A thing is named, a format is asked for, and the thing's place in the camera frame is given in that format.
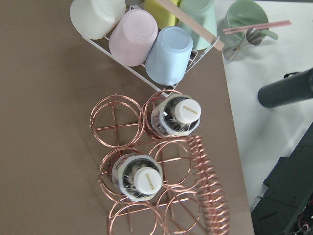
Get green plastic cup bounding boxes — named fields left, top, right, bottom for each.
left=179, top=0, right=218, bottom=50

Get tea bottle white cap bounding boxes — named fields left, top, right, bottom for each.
left=151, top=94, right=201, bottom=137

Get white wire cup rack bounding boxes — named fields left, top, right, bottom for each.
left=82, top=6, right=225, bottom=97

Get blue plastic cup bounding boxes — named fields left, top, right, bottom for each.
left=145, top=26, right=193, bottom=86

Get pink plastic cup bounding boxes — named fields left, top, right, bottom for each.
left=109, top=9, right=158, bottom=67

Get pink chopsticks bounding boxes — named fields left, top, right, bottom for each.
left=223, top=20, right=291, bottom=35

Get black electronics box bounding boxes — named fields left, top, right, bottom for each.
left=251, top=134, right=313, bottom=235

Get copper wire bottle basket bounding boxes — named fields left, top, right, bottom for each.
left=89, top=90, right=230, bottom=235

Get cream plastic cup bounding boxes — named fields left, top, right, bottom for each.
left=70, top=0, right=126, bottom=40

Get yellow plastic cup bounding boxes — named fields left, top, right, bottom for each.
left=144, top=0, right=178, bottom=29

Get green utensil cup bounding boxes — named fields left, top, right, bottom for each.
left=221, top=0, right=278, bottom=61

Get metal spoon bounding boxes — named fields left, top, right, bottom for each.
left=233, top=28, right=262, bottom=51

